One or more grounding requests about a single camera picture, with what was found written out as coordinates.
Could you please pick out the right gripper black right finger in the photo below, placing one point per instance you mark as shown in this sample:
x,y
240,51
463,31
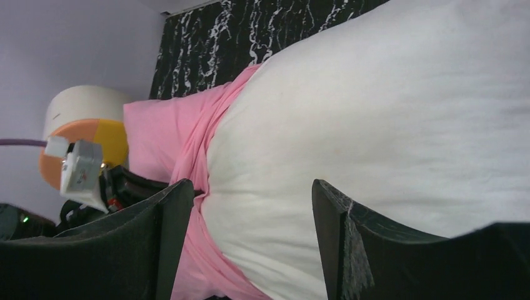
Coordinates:
x,y
366,255

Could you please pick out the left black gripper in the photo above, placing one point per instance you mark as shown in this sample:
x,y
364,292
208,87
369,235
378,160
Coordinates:
x,y
119,189

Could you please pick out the white pillow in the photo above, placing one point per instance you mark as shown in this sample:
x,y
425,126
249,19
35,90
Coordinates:
x,y
418,110

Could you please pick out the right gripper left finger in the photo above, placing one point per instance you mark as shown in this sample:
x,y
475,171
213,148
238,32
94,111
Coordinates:
x,y
131,254

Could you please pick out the pink pillowcase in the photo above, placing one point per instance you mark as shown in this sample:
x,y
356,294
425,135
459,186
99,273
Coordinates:
x,y
168,141

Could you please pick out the white orange yellow cylinder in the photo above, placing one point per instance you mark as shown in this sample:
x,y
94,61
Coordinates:
x,y
91,113

